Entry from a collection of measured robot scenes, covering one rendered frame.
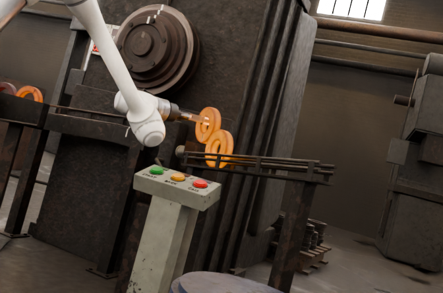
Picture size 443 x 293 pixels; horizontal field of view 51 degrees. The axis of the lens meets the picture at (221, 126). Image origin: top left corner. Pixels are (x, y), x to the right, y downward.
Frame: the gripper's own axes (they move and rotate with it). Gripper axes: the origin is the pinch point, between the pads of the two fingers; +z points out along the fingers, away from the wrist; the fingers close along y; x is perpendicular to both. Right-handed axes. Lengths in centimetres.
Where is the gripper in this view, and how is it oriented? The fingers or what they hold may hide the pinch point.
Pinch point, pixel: (208, 121)
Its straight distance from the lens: 196.0
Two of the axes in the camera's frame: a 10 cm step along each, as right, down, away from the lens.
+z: 8.2, 2.0, 5.4
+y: 5.3, 0.9, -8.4
